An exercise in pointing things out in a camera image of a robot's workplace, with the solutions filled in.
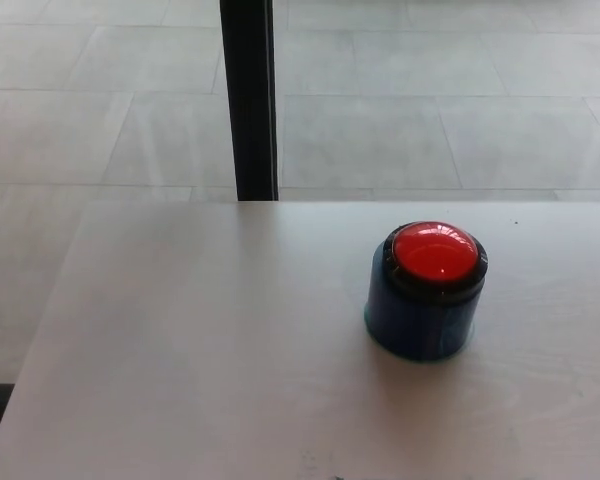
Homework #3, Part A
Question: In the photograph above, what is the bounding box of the red dome push button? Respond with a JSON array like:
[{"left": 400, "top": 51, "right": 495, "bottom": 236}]
[{"left": 363, "top": 220, "right": 490, "bottom": 361}]

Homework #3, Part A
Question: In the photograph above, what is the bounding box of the black vertical post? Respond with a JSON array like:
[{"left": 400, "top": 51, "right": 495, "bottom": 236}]
[{"left": 219, "top": 0, "right": 280, "bottom": 202}]

